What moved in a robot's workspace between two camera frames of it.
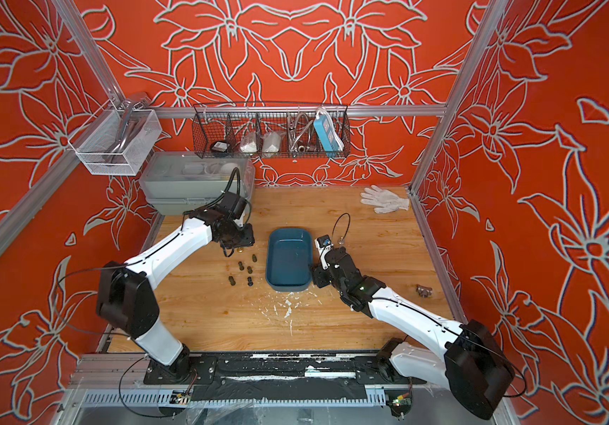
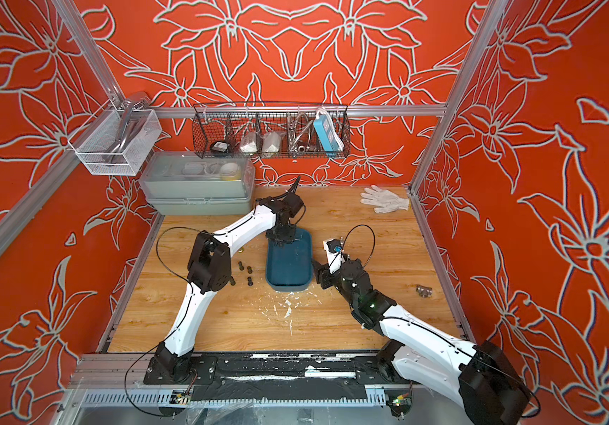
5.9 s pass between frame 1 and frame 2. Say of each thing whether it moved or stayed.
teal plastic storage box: stayed
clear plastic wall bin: stayed
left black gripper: moved
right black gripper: stayed
